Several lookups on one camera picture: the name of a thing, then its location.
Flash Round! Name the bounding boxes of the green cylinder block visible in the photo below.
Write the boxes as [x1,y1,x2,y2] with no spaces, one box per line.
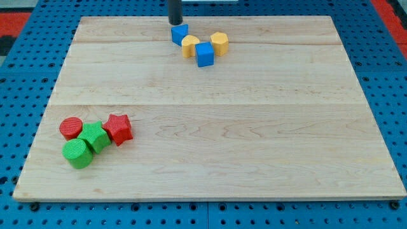
[62,139,93,169]

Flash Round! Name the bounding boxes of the red cylinder block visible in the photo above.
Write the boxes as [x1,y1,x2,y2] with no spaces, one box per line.
[59,116,83,141]

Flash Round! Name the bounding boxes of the red star block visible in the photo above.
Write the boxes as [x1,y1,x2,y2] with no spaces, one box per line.
[102,114,134,146]

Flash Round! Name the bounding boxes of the blue triangle block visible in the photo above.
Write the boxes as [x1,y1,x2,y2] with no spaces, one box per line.
[171,24,189,46]

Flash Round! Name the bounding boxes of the yellow hexagon block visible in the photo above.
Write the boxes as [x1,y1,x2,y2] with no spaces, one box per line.
[210,32,229,57]

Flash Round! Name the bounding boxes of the yellow heart block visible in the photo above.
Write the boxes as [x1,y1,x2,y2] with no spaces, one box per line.
[181,35,200,58]

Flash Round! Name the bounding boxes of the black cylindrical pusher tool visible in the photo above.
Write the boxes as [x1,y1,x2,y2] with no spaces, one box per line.
[167,0,183,25]

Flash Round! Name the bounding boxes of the light wooden board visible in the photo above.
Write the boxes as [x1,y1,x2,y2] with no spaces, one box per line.
[13,16,406,202]

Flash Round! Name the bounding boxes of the green star block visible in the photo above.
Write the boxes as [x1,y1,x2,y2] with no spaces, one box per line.
[78,121,111,154]

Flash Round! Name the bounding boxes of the blue cube block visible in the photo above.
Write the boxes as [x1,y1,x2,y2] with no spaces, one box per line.
[195,42,214,67]

